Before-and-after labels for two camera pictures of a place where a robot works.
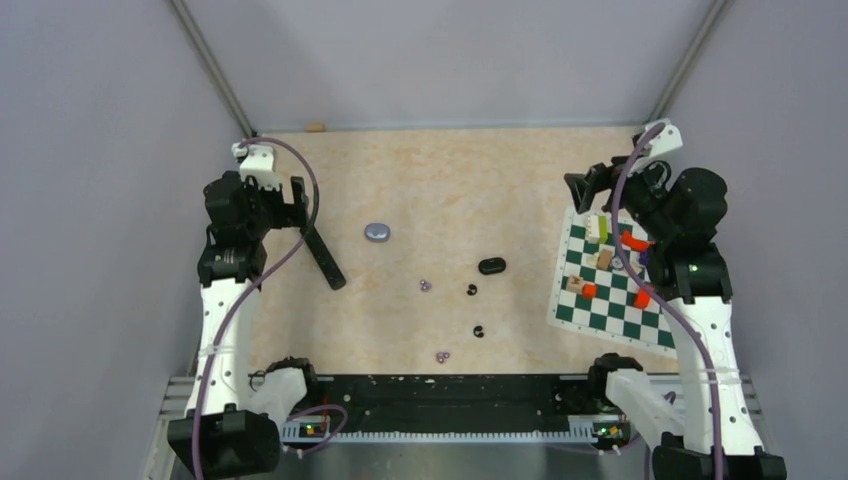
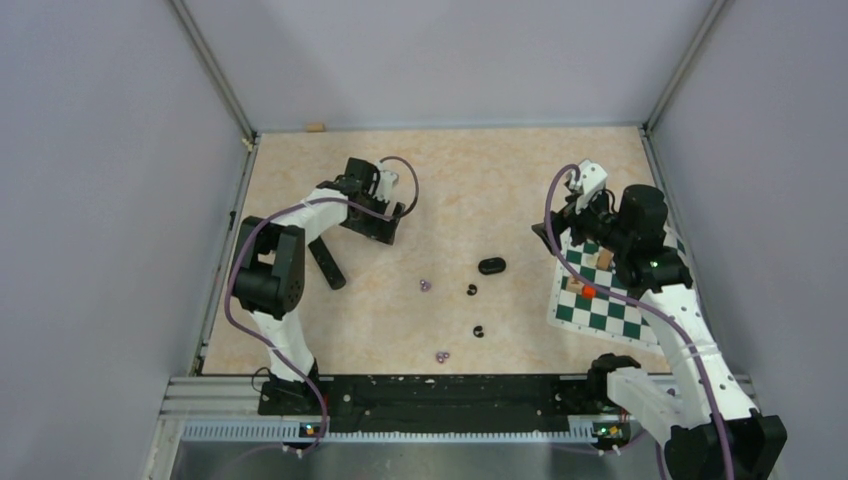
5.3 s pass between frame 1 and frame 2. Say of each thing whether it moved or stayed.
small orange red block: stayed
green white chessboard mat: stayed
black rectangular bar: stayed
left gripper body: moved
